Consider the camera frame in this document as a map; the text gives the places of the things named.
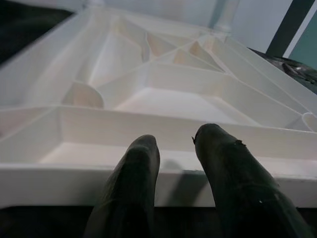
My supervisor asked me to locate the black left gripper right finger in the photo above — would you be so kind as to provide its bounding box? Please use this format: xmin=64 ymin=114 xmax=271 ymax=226
xmin=192 ymin=123 xmax=315 ymax=238

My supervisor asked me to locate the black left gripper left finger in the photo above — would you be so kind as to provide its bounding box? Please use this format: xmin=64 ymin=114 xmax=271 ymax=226
xmin=83 ymin=134 xmax=161 ymax=238

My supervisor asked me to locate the white plastic table top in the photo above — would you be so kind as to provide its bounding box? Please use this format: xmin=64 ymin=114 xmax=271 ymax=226
xmin=0 ymin=6 xmax=317 ymax=208

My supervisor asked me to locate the black plastic cover sheet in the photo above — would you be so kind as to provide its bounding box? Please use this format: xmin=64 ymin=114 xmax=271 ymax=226
xmin=0 ymin=0 xmax=317 ymax=238

